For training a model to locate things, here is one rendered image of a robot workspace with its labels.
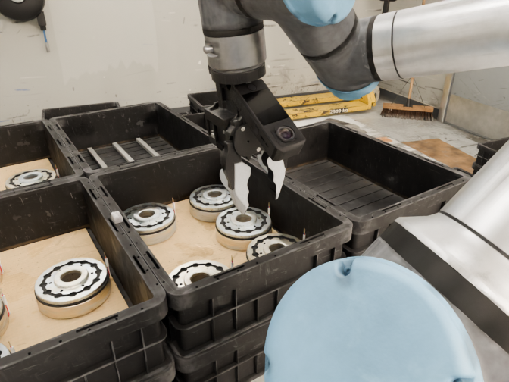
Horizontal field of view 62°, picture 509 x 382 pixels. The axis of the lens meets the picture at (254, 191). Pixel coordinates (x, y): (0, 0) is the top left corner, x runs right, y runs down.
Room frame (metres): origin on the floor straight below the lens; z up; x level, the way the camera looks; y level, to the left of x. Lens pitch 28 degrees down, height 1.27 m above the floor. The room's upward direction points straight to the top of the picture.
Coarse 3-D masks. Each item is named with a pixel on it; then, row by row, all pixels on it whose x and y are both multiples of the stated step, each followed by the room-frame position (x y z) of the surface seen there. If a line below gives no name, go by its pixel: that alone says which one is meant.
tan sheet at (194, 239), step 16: (176, 208) 0.76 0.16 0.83; (176, 224) 0.70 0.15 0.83; (192, 224) 0.70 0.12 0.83; (208, 224) 0.70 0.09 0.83; (176, 240) 0.65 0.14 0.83; (192, 240) 0.65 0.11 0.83; (208, 240) 0.65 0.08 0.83; (160, 256) 0.60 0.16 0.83; (176, 256) 0.60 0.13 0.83; (192, 256) 0.60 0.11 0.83; (208, 256) 0.60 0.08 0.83; (224, 256) 0.60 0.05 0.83; (240, 256) 0.60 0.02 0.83
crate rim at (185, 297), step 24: (120, 168) 0.74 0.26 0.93; (336, 216) 0.56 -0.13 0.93; (312, 240) 0.50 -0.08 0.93; (336, 240) 0.52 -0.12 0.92; (240, 264) 0.45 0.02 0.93; (264, 264) 0.45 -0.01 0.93; (288, 264) 0.47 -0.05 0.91; (168, 288) 0.40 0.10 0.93; (192, 288) 0.40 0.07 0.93; (216, 288) 0.41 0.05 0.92
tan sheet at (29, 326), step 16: (48, 240) 0.65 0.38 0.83; (64, 240) 0.65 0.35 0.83; (80, 240) 0.65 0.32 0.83; (0, 256) 0.60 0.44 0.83; (16, 256) 0.60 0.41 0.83; (32, 256) 0.60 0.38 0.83; (48, 256) 0.60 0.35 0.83; (64, 256) 0.60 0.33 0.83; (80, 256) 0.60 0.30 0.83; (96, 256) 0.60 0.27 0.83; (16, 272) 0.55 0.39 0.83; (32, 272) 0.55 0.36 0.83; (16, 288) 0.51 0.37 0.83; (32, 288) 0.51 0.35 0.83; (112, 288) 0.51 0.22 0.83; (16, 304) 0.48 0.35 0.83; (32, 304) 0.48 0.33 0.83; (112, 304) 0.48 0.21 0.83; (16, 320) 0.45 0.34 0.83; (32, 320) 0.45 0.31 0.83; (48, 320) 0.45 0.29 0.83; (64, 320) 0.45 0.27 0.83; (80, 320) 0.45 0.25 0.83; (96, 320) 0.45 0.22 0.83; (16, 336) 0.42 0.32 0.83; (32, 336) 0.42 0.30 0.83; (48, 336) 0.42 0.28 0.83
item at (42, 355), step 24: (24, 192) 0.65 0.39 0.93; (96, 192) 0.65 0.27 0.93; (120, 240) 0.50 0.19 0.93; (144, 264) 0.44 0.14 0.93; (120, 312) 0.36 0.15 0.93; (144, 312) 0.36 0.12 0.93; (72, 336) 0.32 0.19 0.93; (96, 336) 0.33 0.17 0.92; (120, 336) 0.34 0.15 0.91; (0, 360) 0.29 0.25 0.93; (24, 360) 0.29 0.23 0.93; (48, 360) 0.30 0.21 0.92
